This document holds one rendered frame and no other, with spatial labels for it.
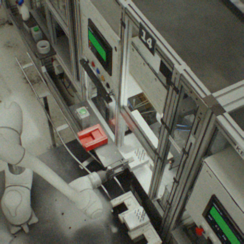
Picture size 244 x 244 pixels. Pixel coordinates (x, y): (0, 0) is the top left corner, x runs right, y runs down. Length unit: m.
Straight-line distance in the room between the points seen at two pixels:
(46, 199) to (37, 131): 1.23
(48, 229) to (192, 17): 1.57
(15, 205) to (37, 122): 1.57
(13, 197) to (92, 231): 0.54
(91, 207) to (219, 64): 1.04
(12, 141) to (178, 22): 0.95
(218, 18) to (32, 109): 2.55
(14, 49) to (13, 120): 2.58
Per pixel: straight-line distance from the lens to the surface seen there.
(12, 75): 4.27
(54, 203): 2.66
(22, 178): 2.48
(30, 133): 3.79
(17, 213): 2.44
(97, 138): 2.55
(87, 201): 2.15
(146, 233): 2.38
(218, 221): 1.66
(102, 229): 2.58
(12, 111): 2.04
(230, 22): 1.77
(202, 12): 1.78
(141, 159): 2.36
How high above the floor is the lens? 3.10
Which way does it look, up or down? 56 degrees down
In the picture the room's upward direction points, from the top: 5 degrees clockwise
